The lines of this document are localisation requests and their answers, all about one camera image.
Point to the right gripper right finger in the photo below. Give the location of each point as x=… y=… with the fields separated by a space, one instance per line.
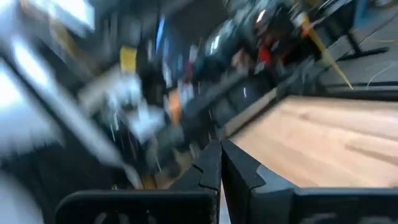
x=245 y=193

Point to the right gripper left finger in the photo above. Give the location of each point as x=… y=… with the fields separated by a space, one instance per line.
x=205 y=174

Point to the wooden table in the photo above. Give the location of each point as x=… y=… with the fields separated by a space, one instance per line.
x=357 y=91

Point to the black desk leg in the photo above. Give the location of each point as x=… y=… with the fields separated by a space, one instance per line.
x=353 y=43

